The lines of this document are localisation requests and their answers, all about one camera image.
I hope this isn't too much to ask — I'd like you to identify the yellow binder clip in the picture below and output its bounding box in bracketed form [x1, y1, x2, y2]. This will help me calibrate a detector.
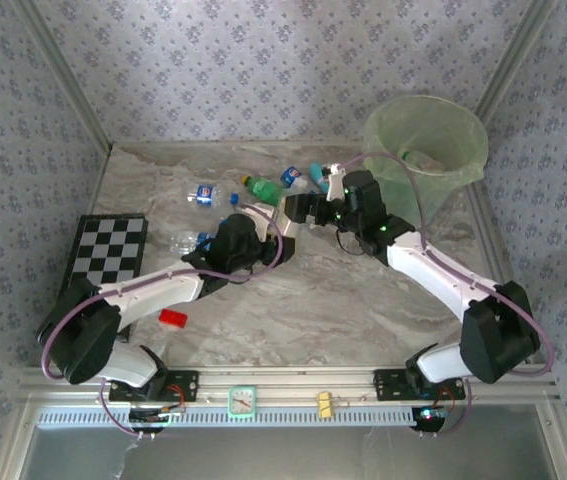
[315, 392, 353, 417]

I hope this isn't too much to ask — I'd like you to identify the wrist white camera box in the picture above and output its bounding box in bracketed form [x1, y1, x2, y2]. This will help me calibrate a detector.
[323, 162, 349, 202]
[239, 201, 278, 241]

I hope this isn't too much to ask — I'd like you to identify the grey slotted cable duct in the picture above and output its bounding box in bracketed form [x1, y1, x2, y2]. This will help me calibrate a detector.
[35, 405, 417, 429]

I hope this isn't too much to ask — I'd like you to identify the green bottle with yellow cap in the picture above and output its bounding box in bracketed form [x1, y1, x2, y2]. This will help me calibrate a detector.
[240, 173, 289, 207]

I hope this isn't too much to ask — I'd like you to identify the small bottle blue Pepsi label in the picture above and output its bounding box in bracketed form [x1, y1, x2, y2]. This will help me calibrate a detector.
[186, 183, 241, 208]
[280, 164, 310, 190]

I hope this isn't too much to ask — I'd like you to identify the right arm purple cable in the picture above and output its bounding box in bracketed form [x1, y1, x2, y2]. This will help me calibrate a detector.
[342, 152, 557, 440]

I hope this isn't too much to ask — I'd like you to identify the aluminium rail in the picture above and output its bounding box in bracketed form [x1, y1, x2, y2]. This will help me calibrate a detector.
[17, 367, 562, 407]

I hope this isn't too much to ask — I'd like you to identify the aluminium frame post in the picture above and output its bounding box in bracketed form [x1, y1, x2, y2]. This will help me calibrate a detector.
[12, 0, 114, 154]
[473, 0, 562, 124]

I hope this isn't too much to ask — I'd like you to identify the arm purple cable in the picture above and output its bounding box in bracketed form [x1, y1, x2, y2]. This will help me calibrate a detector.
[41, 202, 284, 442]
[342, 152, 557, 440]

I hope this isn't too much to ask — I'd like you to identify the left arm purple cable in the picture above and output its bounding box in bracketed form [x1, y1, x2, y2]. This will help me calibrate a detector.
[41, 202, 284, 442]

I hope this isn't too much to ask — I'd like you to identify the black grey chessboard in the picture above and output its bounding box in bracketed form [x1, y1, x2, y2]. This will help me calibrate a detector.
[60, 214, 149, 344]

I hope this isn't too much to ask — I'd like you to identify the red plastic block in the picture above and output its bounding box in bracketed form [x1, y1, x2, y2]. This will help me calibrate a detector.
[158, 308, 188, 330]

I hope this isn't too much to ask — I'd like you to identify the green bin with plastic liner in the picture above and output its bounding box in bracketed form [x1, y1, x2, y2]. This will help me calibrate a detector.
[361, 94, 490, 231]

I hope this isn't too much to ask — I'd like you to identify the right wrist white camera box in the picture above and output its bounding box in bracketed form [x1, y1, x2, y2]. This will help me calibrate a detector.
[323, 162, 349, 202]

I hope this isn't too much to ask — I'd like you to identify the small teal square clock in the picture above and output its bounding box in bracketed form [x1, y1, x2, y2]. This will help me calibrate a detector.
[226, 385, 258, 417]

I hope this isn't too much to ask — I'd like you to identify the clear bottle with blue label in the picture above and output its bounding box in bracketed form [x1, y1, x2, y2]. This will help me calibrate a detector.
[169, 229, 218, 256]

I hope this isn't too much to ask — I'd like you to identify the teal blue plastic tube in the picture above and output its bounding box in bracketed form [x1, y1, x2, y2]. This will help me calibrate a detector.
[310, 162, 328, 194]

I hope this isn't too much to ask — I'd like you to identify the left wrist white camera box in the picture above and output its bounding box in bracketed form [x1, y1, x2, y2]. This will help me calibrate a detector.
[239, 201, 278, 241]

